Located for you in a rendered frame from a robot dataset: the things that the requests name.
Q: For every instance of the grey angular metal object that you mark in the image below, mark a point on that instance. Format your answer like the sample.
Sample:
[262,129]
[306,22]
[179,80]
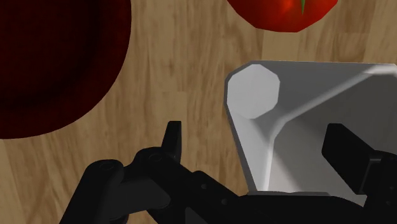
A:
[310,124]

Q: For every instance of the red tomato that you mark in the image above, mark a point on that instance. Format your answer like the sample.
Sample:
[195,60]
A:
[279,15]

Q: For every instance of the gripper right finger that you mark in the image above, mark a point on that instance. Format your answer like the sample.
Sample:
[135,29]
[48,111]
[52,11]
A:
[356,155]

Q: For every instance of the dark red round bowl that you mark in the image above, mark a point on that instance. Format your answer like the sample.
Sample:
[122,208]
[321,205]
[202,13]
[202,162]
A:
[52,62]

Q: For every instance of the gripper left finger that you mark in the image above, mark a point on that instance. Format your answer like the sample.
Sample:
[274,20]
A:
[145,183]

